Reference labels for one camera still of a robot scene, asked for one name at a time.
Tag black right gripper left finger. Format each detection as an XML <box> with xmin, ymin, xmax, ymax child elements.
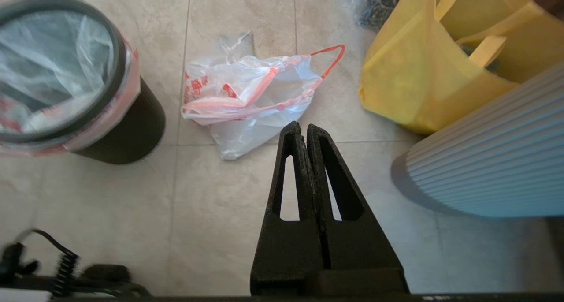
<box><xmin>250</xmin><ymin>121</ymin><xmax>330</xmax><ymax>296</ymax></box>

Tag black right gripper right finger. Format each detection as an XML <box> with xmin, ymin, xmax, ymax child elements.
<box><xmin>306</xmin><ymin>124</ymin><xmax>410</xmax><ymax>295</ymax></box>

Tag white trash bag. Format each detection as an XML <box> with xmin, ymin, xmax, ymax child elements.
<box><xmin>181</xmin><ymin>31</ymin><xmax>346</xmax><ymax>160</ymax></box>
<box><xmin>0</xmin><ymin>10</ymin><xmax>141</xmax><ymax>157</ymax></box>

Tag grey bin rim ring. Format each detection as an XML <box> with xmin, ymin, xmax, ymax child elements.
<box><xmin>0</xmin><ymin>0</ymin><xmax>127</xmax><ymax>144</ymax></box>

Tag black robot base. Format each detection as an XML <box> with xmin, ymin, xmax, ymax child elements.
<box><xmin>0</xmin><ymin>242</ymin><xmax>152</xmax><ymax>299</ymax></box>

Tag yellow fabric tote bag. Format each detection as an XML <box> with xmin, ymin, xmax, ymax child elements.
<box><xmin>358</xmin><ymin>0</ymin><xmax>564</xmax><ymax>134</ymax></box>

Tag black round trash bin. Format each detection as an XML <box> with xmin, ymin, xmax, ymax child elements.
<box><xmin>73</xmin><ymin>76</ymin><xmax>167</xmax><ymax>165</ymax></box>

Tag clear plastic bag black contents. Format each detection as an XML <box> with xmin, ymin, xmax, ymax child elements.
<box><xmin>339</xmin><ymin>0</ymin><xmax>408</xmax><ymax>29</ymax></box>

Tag grey ribbed round object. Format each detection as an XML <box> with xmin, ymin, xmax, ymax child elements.
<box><xmin>391</xmin><ymin>64</ymin><xmax>564</xmax><ymax>219</ymax></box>

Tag black coiled base cable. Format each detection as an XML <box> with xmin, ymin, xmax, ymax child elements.
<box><xmin>13</xmin><ymin>228</ymin><xmax>81</xmax><ymax>298</ymax></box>

